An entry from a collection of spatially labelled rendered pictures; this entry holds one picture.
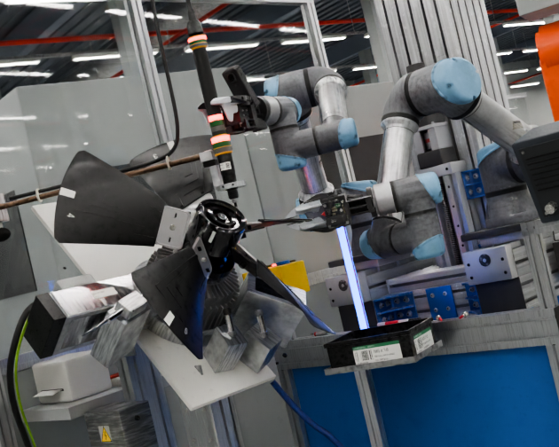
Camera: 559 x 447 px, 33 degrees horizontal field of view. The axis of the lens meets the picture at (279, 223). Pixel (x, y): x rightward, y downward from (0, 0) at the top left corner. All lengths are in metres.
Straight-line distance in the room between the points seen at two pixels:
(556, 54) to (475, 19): 3.05
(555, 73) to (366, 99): 1.42
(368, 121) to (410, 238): 4.62
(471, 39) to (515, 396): 1.22
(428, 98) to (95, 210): 0.84
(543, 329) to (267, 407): 1.26
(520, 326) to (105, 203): 0.97
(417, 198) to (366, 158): 4.52
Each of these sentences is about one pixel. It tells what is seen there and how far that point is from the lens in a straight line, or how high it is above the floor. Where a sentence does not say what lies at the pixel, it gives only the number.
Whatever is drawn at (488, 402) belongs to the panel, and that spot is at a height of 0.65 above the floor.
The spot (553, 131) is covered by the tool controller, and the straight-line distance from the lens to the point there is 2.02.
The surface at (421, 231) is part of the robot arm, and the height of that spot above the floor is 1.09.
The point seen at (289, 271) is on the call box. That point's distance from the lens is 2.58.
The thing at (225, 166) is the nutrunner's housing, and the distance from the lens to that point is 2.18.
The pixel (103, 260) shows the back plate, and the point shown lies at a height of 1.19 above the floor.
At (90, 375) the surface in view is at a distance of 2.48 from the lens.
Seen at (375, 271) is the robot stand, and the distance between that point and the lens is 2.87.
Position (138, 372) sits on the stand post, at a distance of 2.34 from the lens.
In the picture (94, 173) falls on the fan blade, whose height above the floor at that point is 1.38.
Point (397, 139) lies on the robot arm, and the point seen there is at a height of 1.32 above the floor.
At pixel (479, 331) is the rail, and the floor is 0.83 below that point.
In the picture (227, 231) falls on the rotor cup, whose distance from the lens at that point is 2.04.
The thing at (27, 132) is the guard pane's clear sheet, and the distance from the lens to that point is 2.76.
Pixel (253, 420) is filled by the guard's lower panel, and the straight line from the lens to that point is 3.11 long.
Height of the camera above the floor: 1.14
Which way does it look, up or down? 1 degrees up
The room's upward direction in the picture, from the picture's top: 13 degrees counter-clockwise
